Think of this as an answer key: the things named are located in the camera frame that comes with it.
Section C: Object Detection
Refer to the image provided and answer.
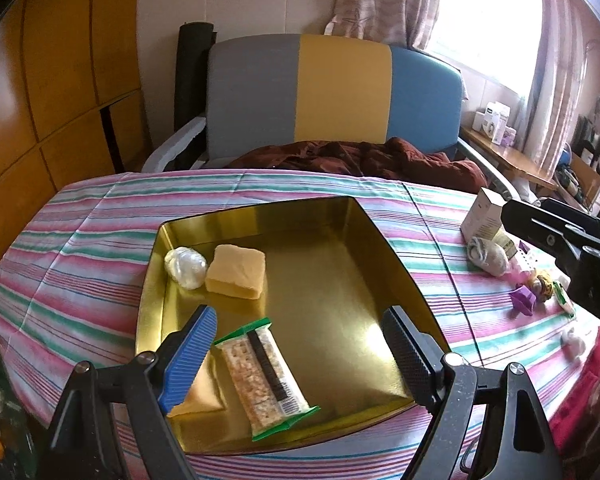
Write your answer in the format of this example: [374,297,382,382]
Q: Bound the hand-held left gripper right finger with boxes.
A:
[381,305,563,480]

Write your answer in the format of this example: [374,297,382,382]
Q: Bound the brown blanket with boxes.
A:
[227,137,488,195]

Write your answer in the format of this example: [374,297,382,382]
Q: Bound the yellow wedge sponge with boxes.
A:
[167,350,228,418]

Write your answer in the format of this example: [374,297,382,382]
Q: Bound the black rolled mat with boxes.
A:
[174,22,218,133]

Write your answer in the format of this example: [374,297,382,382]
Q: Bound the green white cardboard box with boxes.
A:
[497,232,520,261]

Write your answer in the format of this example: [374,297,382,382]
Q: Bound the purple plastic clip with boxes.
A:
[511,285,538,317]

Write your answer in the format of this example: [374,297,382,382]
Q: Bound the grey white sock bundle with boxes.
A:
[467,236,508,277]

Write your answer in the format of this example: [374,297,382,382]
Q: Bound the yellow sponge block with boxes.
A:
[205,244,267,301]

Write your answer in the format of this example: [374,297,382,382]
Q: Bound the striped tablecloth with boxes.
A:
[0,170,600,480]

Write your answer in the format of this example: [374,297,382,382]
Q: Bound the white boxes on desk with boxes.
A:
[472,102,518,146]

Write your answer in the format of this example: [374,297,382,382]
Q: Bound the green white tube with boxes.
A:
[552,281,578,318]

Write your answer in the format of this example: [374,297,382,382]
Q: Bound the cracker packet with green ends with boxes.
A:
[212,317,321,443]

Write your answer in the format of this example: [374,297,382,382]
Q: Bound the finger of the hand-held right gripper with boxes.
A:
[542,198,600,248]
[500,200,588,266]

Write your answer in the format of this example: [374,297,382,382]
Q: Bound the grey yellow blue armchair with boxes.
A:
[142,34,536,201]

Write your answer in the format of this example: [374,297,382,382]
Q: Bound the white wrapped ball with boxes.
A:
[164,246,208,291]

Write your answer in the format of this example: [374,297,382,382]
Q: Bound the red cloth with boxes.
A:
[555,325,600,461]

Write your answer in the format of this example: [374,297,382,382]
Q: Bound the gold metal tin tray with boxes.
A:
[135,196,453,457]

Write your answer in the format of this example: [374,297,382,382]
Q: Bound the yellow patterned sock bundle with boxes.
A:
[527,270,556,303]

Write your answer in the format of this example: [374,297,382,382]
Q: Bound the patterned pink curtain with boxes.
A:
[325,0,441,48]
[517,0,588,176]

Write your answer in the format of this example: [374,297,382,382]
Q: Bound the wooden wardrobe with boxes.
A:
[0,0,153,271]

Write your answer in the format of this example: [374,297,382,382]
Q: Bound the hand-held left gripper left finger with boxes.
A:
[40,305,218,480]

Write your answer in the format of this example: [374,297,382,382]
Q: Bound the wooden side desk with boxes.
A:
[460,125,561,191]

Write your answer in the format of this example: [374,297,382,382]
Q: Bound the small white wrapped item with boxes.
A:
[562,327,588,358]

